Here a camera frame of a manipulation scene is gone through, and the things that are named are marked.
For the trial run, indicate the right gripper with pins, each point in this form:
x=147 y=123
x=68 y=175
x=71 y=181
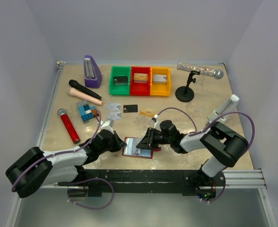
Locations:
x=147 y=141

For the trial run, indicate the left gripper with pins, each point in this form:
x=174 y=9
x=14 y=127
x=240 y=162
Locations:
x=119 y=144

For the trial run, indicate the red leather card holder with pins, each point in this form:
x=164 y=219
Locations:
x=145 y=153

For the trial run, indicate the gold credit card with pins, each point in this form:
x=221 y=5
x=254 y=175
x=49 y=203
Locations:
x=147 y=112

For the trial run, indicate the silver credit card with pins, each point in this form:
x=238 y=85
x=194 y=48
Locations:
x=130 y=149
x=114 y=115

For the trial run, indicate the grey credit card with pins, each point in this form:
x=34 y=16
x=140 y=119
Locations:
x=130 y=108

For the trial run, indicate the blue credit card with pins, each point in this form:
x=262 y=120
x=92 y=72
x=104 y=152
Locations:
x=115 y=107

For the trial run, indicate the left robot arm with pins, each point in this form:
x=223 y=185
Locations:
x=37 y=168

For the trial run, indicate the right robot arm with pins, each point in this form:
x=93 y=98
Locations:
x=225 y=145

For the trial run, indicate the black card stack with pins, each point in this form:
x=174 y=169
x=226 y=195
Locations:
x=120 y=81

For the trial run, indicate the silver card stack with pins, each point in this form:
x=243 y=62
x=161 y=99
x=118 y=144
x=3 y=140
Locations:
x=159 y=79

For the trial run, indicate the gold card stack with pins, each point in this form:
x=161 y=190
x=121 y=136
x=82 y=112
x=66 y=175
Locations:
x=140 y=78

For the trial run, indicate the blue toy brick block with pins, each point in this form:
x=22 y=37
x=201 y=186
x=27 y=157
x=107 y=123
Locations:
x=86 y=111

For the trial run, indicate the red plastic bin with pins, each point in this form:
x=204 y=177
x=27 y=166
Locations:
x=140 y=89

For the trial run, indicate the pink microphone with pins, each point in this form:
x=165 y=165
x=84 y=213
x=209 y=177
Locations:
x=76 y=93

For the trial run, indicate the black microphone stand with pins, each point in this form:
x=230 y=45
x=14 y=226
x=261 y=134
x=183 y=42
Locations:
x=185 y=93

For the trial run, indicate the yellow plastic bin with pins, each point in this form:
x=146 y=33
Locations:
x=160 y=84

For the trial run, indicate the red glitter microphone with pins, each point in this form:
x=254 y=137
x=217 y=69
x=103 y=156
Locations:
x=62 y=113

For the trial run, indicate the green plastic bin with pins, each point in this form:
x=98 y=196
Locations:
x=120 y=90

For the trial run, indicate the purple metronome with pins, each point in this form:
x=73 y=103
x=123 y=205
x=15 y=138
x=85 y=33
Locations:
x=92 y=73

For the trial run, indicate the black microphone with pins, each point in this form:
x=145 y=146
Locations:
x=78 y=86

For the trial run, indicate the white metronome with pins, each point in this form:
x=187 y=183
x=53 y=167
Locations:
x=228 y=106

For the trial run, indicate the silver glitter microphone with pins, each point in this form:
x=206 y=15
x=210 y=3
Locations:
x=217 y=74

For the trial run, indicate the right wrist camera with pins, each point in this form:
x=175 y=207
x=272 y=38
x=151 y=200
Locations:
x=156 y=122

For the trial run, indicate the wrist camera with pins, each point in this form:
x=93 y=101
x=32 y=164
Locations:
x=107 y=125
x=156 y=122

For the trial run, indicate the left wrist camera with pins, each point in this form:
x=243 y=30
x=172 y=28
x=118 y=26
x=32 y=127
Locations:
x=107 y=125

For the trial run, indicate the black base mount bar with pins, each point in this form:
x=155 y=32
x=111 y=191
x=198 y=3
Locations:
x=184 y=182

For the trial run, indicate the aluminium frame rail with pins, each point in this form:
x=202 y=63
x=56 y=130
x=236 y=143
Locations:
x=42 y=134

